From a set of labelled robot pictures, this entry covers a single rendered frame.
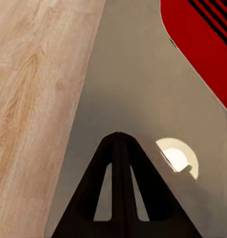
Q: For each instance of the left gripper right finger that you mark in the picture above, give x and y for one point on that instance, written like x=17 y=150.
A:
x=166 y=215

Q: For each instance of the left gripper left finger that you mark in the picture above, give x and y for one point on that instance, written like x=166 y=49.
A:
x=77 y=220

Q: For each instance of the coffee table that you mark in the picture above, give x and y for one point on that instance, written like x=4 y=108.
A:
x=137 y=82

